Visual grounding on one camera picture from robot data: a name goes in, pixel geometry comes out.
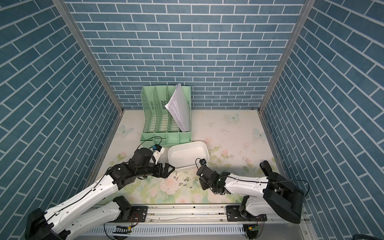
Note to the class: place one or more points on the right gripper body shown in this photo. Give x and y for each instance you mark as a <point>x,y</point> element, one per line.
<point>204,185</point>

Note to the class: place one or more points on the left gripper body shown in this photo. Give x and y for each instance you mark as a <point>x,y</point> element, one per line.
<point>155,170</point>

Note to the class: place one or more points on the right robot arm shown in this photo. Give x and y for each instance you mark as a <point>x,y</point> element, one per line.
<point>263,195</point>

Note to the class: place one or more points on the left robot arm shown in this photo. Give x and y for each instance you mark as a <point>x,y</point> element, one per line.
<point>73,217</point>

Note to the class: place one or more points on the white plastic storage box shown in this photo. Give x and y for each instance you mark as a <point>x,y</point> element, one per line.
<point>184,155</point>

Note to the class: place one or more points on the green plastic file organizer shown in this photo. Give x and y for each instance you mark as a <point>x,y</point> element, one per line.
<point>160,127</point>

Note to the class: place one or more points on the white paper stack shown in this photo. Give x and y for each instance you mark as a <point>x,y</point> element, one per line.
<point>179,108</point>

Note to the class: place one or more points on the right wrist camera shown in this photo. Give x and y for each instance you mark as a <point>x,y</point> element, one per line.
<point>202,162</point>

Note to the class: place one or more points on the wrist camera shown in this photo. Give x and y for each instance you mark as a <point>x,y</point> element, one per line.
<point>202,162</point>
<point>158,151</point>

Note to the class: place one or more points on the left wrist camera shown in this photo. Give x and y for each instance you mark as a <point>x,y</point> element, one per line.
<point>158,151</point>

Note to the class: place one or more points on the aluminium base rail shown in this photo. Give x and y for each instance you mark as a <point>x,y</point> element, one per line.
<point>182,214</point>

